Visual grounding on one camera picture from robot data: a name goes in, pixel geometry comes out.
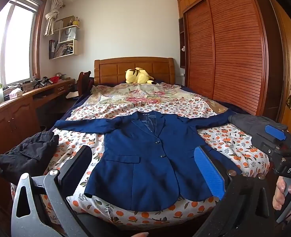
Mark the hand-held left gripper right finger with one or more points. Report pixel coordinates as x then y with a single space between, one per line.
208 172

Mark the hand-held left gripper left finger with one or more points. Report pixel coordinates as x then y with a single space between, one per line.
77 167

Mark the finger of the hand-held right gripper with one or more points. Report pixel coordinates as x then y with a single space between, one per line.
275 131
249 124

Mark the blue blazer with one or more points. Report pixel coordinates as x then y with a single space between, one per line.
140 167

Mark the black folded clothes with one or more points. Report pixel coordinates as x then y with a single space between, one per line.
27 153

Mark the person's right hand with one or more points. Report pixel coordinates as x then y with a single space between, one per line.
278 192

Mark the person's left hand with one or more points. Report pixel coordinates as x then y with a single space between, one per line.
141 234

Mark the orange print bed sheet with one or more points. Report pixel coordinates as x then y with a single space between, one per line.
234 148

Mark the hanging key tag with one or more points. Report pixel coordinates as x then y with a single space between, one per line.
289 101

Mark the wooden slatted wardrobe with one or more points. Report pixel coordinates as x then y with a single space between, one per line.
229 54

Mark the wooden desk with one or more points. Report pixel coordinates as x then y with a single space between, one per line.
14 118

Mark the wooden chair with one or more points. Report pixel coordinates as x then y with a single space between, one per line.
83 84

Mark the red basket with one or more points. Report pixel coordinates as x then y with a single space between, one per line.
54 80

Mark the black gadgets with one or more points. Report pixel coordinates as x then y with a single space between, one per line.
41 82

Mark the pink floral blanket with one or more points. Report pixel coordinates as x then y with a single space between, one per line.
135 96

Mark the pink tissue box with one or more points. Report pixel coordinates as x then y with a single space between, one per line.
15 93

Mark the wooden headboard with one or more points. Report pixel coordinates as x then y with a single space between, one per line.
111 71

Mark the green lid bottle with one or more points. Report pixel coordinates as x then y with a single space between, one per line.
0 93

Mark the yellow plush toy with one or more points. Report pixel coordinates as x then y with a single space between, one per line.
138 76

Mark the stack of papers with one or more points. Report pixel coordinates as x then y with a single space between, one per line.
64 49

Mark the black binders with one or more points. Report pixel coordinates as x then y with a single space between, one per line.
52 49

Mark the white paper bag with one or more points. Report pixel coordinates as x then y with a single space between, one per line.
67 34

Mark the window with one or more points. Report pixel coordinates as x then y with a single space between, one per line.
14 47

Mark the tied beige curtain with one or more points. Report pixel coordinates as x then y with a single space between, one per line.
52 14

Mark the white wall shelf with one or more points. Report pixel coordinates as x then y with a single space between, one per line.
76 47

